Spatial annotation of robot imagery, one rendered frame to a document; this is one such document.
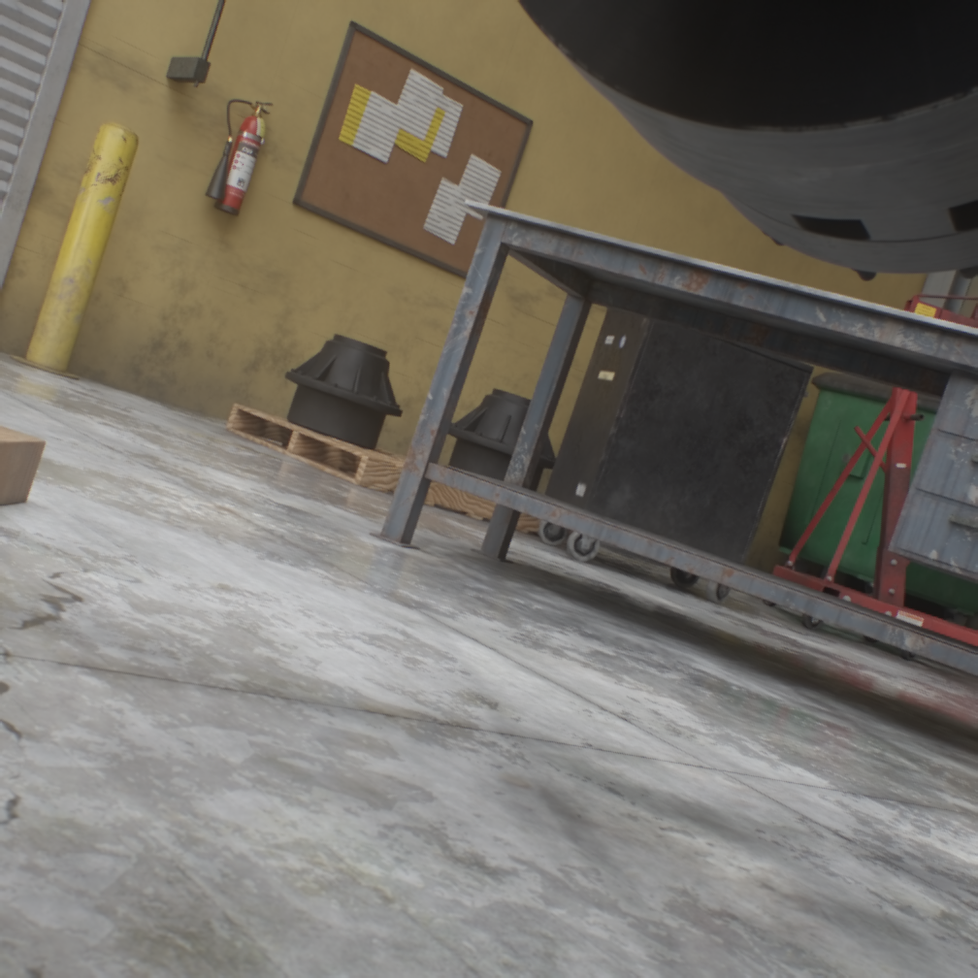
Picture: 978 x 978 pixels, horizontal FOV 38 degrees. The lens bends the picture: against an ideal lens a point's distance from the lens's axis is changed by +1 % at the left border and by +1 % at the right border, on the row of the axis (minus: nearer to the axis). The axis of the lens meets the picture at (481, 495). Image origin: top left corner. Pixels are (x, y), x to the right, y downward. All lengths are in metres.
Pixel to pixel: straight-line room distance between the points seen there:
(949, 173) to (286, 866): 0.68
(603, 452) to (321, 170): 2.52
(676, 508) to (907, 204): 4.28
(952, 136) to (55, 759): 0.76
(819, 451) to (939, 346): 5.85
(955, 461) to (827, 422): 5.83
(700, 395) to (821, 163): 4.36
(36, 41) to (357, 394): 1.98
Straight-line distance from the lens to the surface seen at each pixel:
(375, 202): 7.33
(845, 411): 9.00
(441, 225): 7.55
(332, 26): 7.20
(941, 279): 10.36
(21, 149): 6.50
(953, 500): 3.25
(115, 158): 6.30
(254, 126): 6.85
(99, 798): 1.04
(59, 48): 6.56
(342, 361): 5.98
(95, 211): 6.28
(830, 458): 9.00
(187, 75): 6.61
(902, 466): 6.59
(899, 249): 1.37
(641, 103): 1.04
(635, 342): 5.34
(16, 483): 2.24
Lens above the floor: 0.32
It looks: 2 degrees down
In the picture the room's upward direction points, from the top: 19 degrees clockwise
